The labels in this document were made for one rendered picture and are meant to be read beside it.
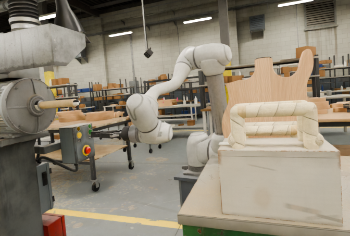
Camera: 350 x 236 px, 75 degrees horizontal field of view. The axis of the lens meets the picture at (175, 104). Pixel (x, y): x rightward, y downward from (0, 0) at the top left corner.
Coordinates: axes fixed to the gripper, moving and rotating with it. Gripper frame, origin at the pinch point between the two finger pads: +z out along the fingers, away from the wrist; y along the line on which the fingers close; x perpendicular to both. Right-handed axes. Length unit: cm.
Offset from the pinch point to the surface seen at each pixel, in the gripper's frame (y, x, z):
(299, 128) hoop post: -32, 6, -90
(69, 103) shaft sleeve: -24.0, 17.4, -6.0
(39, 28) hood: -38, 44, -10
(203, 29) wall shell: 1076, 334, 129
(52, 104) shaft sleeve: -24.0, 17.5, 2.9
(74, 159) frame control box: -3.2, -12.9, 13.4
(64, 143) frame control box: -3.2, -3.8, 18.8
